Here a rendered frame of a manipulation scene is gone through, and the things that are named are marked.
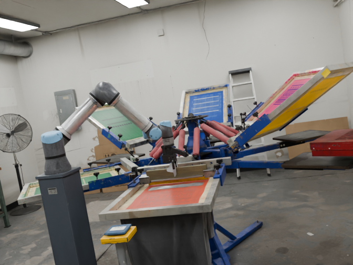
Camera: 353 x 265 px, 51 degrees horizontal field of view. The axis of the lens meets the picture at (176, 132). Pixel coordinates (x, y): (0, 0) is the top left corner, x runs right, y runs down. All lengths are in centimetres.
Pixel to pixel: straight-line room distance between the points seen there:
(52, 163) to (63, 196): 19
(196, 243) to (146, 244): 27
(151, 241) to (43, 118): 579
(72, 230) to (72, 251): 13
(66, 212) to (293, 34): 511
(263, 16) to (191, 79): 157
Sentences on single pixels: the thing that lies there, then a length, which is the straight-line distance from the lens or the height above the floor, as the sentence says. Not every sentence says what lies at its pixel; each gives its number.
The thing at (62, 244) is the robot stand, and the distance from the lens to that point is 228.
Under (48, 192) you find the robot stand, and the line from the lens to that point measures 221.
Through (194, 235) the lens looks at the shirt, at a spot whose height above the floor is 80.
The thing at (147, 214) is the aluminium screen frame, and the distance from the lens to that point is 188.
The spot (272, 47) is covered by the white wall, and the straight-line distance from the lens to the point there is 645.
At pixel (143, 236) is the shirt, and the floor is 81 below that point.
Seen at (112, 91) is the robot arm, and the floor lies 160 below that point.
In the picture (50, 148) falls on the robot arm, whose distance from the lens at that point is 217.
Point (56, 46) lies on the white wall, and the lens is 741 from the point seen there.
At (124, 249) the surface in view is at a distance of 177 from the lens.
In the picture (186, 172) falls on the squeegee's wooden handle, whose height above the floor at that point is 102.
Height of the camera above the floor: 154
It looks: 6 degrees down
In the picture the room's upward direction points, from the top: 9 degrees counter-clockwise
